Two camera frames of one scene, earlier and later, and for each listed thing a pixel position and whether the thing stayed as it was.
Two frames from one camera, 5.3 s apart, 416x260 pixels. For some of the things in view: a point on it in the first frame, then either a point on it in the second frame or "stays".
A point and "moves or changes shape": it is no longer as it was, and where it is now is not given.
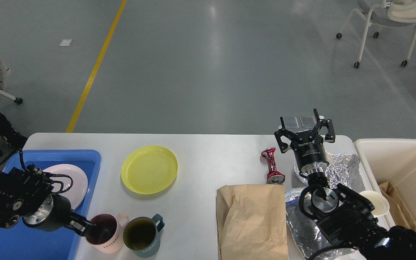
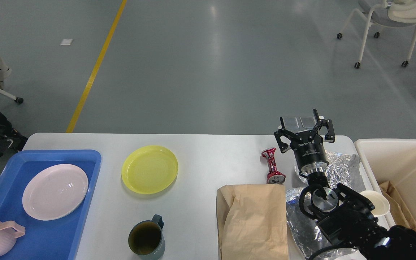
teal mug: (141, 235) moves or changes shape
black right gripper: (308, 145) stays
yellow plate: (149, 169) stays
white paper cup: (381, 206) stays
